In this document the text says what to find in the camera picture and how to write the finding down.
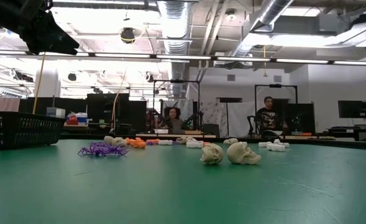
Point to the black partition panel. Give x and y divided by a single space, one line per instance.
71 105
304 112
98 109

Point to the black plastic mesh basket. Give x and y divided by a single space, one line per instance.
21 129

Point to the orange skeleton figure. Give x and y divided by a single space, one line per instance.
140 144
206 143
153 140
130 141

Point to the clear plastic storage box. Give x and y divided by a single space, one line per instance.
56 112

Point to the patterned white cloth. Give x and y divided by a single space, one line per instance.
213 113

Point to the silver ventilation duct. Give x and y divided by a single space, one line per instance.
175 31
274 9

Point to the black background desk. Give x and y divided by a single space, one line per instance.
347 129

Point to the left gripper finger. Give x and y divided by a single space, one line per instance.
49 40

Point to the black dome ceiling fixture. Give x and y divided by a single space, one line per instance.
127 35

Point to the plastic bin with red label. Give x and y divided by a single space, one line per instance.
77 119

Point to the white cloth screen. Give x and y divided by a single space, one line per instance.
240 119

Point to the black metal rig frame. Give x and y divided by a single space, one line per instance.
176 81
276 85

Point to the black computer monitor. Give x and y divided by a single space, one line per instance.
352 109

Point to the wooden background table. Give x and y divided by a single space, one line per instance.
176 136

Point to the pink cloth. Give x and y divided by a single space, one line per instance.
5 104

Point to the beige plastic skull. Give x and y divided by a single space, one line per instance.
230 141
241 153
212 154
191 139
119 142
181 140
108 140

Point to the person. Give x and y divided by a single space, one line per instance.
267 117
174 121

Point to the ceiling light strip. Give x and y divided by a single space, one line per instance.
122 55
302 61
243 58
356 63
184 57

